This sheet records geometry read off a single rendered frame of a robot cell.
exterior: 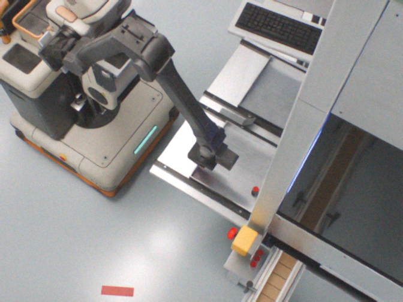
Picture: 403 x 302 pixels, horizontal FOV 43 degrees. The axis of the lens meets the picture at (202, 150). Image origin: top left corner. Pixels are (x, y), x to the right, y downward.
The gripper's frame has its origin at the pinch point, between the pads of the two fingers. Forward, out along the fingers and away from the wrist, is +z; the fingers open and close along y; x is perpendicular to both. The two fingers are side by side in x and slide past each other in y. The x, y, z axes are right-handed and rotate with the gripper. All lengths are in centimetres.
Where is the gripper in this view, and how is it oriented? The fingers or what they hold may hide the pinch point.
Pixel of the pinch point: (200, 163)
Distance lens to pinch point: 180.7
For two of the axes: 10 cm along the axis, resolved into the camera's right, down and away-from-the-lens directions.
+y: 8.3, 5.5, -0.4
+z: -1.6, 3.2, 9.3
